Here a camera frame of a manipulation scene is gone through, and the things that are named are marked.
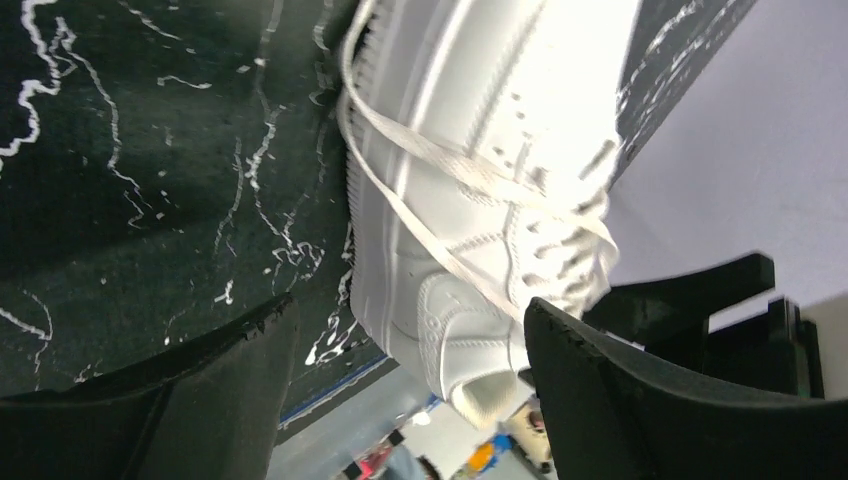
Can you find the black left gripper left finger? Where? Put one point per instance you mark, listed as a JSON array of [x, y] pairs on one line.
[[206, 409]]

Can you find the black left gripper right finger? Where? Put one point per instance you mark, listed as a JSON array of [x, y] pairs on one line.
[[616, 412]]

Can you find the white sneaker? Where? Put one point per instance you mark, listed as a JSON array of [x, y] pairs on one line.
[[482, 142]]

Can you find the white shoelace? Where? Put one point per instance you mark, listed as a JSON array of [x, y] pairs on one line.
[[559, 248]]

